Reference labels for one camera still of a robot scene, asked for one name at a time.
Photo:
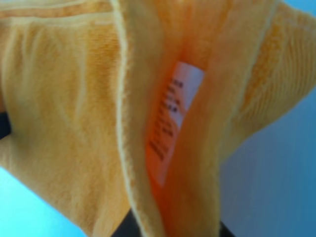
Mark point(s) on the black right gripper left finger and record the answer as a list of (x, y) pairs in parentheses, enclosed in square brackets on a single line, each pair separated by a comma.
[(5, 126)]

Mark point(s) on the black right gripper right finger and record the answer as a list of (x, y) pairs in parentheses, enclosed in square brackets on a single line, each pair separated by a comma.
[(129, 228)]

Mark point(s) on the orange towel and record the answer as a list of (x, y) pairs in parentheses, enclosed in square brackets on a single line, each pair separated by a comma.
[(80, 81)]

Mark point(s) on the white towel label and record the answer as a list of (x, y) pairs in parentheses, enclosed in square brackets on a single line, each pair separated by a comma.
[(174, 103)]

